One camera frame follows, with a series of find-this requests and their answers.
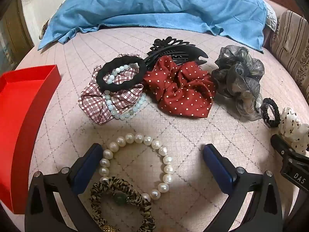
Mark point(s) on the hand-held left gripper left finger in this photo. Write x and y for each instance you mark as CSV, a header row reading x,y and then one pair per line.
x,y
87,166

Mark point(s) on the plaid fabric scrunchie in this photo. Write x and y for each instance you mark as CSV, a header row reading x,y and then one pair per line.
x,y
94,101

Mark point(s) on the leopard print scrunchie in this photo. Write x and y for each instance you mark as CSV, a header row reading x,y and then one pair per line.
x,y
135,193

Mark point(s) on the wooden cabinet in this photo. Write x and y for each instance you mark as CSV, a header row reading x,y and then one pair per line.
x,y
12,33

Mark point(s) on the white dotted scrunchie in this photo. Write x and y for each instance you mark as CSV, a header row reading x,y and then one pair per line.
x,y
293,130

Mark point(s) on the blue shirt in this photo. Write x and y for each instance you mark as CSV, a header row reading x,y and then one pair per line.
x,y
157,2

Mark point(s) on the grey organza scrunchie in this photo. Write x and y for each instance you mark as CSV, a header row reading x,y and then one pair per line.
x,y
239,77

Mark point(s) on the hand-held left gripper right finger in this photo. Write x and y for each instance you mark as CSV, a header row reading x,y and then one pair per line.
x,y
217,166

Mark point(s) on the striped cushion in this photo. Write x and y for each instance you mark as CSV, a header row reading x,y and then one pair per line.
x,y
292,50

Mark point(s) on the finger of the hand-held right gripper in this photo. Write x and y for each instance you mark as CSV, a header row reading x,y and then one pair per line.
x,y
281,143

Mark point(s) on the white quilted cloth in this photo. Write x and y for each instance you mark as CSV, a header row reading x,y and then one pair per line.
x,y
271,17

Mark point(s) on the red tray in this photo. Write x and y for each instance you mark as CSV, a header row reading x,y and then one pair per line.
x,y
17,125

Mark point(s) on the black hair claw clip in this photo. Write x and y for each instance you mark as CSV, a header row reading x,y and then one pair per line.
x,y
169,49

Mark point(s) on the red polka dot scrunchie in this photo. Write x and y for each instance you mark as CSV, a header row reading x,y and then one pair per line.
x,y
183,89

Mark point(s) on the gold beaded ornament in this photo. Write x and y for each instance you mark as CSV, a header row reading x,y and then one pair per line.
x,y
109,228

